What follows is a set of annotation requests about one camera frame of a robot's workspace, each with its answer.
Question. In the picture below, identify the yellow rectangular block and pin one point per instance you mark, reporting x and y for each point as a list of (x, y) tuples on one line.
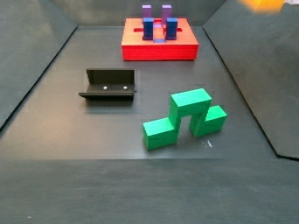
[(264, 6)]

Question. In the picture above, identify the red slotted board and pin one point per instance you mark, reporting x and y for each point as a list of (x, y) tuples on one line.
[(138, 49)]

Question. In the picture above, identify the green zigzag block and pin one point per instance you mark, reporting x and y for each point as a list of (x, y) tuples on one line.
[(194, 104)]

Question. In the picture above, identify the blue U-shaped block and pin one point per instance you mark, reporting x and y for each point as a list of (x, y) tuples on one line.
[(159, 30)]

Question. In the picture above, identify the purple U-shaped block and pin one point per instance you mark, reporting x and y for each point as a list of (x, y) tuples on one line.
[(166, 12)]

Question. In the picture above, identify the black angled bracket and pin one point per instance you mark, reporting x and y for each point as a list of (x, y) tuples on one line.
[(110, 83)]

